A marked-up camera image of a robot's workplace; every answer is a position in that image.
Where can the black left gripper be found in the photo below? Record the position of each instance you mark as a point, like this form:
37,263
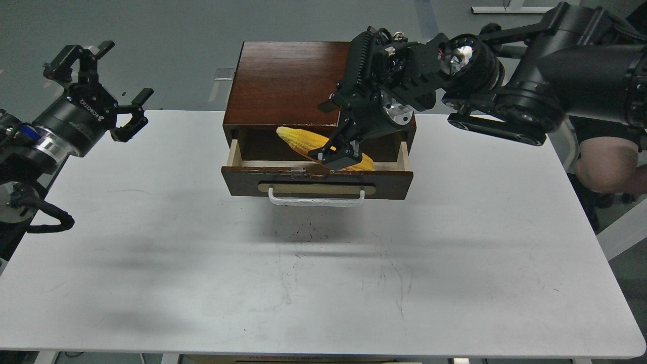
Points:
67,124

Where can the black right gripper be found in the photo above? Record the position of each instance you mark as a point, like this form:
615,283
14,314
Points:
367,109

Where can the yellow corn cob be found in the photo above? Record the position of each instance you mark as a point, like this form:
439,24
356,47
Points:
303,141

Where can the wooden drawer with white handle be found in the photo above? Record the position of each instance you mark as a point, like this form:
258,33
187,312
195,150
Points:
306,183

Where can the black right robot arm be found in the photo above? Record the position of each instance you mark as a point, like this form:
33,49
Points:
518,84

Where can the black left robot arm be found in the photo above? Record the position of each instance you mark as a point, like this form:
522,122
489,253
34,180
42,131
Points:
33,153

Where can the dark wooden cabinet box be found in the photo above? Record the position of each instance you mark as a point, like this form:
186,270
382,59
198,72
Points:
281,83

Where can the white bar on floor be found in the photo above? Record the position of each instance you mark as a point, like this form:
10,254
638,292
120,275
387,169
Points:
512,9

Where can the seated person in black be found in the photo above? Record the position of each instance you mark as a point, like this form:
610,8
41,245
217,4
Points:
608,160

